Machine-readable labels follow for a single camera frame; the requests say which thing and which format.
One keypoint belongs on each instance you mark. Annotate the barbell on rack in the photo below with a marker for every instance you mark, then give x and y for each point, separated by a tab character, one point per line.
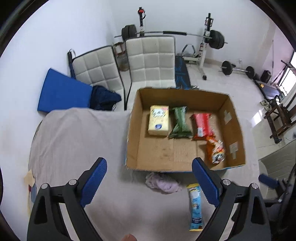
215	39

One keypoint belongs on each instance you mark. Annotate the red snack packet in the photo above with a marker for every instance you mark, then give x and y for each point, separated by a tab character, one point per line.
202	128

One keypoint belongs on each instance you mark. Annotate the lilac cloth bundle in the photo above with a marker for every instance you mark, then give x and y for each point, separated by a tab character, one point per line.
162	182

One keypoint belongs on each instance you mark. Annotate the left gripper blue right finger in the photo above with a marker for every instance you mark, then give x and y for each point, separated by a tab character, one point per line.
209	181

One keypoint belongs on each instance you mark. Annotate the white padded chair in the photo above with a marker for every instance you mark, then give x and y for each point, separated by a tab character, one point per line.
151	61
99	67

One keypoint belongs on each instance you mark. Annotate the dark blue fabric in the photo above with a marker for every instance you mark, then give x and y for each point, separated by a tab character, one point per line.
103	99

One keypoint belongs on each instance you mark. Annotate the green snack packet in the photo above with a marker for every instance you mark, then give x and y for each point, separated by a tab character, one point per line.
181	129

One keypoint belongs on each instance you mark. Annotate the printed cardboard milk box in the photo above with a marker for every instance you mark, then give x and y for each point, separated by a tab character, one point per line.
170	127

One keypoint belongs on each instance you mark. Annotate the left white padded chair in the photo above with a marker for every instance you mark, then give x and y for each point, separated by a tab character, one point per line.
99	67

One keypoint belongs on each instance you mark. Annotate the blue foam mat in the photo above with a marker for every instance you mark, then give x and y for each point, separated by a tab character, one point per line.
61	92

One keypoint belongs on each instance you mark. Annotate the dark wooden chair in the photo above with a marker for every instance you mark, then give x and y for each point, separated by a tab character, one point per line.
279	111

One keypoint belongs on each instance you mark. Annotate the floor barbell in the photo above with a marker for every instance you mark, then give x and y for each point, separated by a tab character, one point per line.
228	68

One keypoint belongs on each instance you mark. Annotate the orange panda snack bag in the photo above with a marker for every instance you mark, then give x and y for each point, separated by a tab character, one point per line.
215	150

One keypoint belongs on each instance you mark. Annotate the right white padded chair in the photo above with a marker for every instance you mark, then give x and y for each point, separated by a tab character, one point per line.
151	61

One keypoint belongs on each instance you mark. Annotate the light blue milk powder bag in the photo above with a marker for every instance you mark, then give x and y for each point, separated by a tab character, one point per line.
194	191

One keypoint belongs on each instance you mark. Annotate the black blue bench pad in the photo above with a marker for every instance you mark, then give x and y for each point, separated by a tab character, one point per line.
182	79

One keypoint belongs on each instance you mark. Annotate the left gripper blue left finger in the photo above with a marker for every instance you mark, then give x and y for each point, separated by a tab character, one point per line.
90	181

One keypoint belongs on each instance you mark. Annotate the white cushioned seat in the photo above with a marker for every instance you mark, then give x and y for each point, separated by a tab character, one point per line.
279	164

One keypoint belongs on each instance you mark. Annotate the white weight bench rack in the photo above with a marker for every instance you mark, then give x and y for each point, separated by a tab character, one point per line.
199	57

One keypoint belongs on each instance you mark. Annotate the left hand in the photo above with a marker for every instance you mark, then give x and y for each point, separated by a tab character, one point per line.
129	237

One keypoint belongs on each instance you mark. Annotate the yellow tissue pack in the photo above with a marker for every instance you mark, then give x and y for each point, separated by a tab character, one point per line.
159	120

